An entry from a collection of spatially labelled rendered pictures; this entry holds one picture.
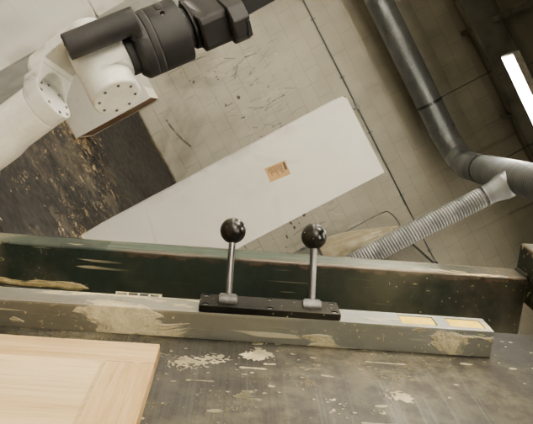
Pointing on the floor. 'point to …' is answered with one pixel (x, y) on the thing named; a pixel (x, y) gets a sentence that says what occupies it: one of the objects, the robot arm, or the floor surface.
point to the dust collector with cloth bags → (350, 240)
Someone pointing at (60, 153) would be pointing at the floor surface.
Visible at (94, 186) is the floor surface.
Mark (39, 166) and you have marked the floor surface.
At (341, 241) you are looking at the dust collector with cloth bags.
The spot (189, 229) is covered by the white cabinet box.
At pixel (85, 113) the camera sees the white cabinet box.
